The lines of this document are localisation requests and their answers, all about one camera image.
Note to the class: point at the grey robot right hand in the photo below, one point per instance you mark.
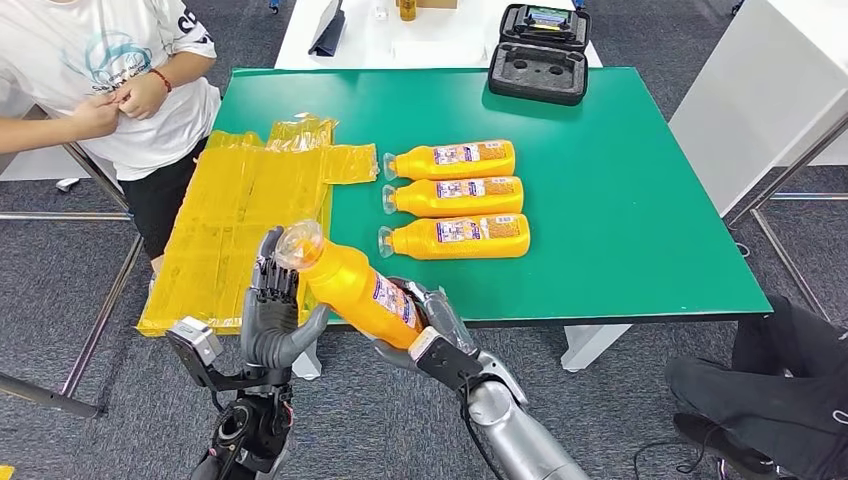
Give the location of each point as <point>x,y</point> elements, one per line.
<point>444,314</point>

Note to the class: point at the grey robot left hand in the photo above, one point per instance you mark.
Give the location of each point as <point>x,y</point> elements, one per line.
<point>268,331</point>

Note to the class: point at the orange detergent bottle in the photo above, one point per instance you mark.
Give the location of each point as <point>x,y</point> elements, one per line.
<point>344,285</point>
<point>457,204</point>
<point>457,166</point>
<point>457,246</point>

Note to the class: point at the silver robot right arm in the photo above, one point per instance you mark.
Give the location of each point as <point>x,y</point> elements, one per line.
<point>523,437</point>

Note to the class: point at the small amber bottle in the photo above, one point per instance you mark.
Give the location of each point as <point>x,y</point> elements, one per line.
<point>407,9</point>

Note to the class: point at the white table leg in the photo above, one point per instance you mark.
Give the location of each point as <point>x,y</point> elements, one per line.
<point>306,364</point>
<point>593,344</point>

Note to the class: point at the yellow taped cardboard mat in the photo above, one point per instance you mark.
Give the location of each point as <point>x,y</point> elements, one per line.
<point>225,212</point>

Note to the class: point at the grey metal table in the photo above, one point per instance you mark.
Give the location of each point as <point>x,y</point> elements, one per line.
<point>66,216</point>

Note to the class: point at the small white floor object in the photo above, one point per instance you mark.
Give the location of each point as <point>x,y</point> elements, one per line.
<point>66,184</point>

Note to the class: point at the black foam carrying case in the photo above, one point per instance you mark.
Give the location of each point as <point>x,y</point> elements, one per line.
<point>536,73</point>

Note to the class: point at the white desk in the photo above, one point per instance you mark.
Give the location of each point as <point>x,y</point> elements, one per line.
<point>40,166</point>
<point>748,93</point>

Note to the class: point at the white table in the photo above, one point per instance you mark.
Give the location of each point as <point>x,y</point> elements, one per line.
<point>371,40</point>

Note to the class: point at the tablet in dark cover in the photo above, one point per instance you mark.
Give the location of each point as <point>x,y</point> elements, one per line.
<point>328,33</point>

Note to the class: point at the brown cardboard box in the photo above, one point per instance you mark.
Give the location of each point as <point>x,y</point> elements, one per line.
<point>437,3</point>

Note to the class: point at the controller with screen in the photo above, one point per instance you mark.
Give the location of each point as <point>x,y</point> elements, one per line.
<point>548,16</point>

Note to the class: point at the person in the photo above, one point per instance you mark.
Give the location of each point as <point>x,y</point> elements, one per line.
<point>99,53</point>
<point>782,391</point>

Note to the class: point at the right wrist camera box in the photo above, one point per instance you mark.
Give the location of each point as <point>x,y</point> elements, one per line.
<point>447,361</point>

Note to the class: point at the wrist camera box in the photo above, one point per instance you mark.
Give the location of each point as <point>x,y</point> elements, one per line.
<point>195,344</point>
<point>447,361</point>

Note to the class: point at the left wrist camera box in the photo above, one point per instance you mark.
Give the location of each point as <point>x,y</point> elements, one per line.
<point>195,344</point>

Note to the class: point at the grey metal desk frame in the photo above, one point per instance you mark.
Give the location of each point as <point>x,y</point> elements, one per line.
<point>808,196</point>

